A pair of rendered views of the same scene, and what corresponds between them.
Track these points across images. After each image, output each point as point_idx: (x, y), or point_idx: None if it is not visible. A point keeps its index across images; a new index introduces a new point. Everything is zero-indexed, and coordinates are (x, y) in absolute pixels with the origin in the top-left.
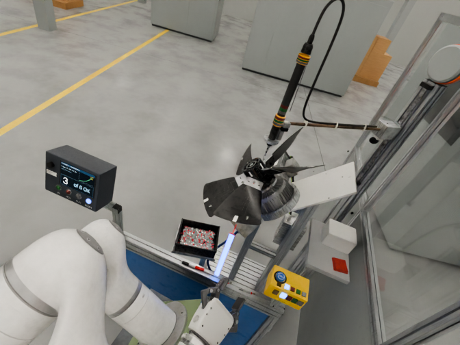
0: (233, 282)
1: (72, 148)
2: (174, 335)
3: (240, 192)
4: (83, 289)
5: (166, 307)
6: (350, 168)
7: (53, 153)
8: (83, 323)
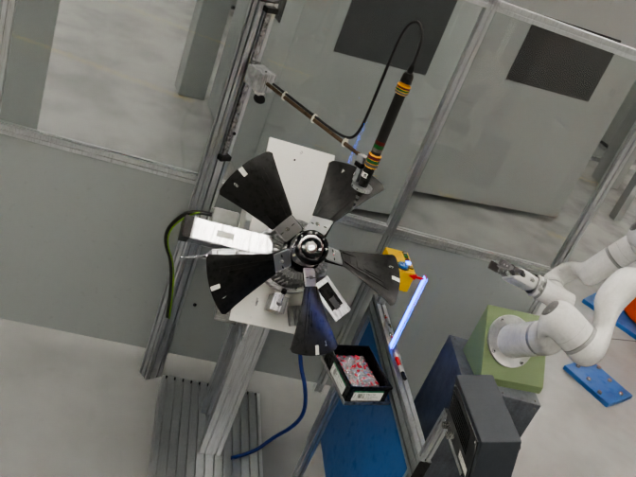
0: (385, 332)
1: (483, 429)
2: (517, 323)
3: (358, 269)
4: None
5: (510, 326)
6: (283, 146)
7: (517, 432)
8: None
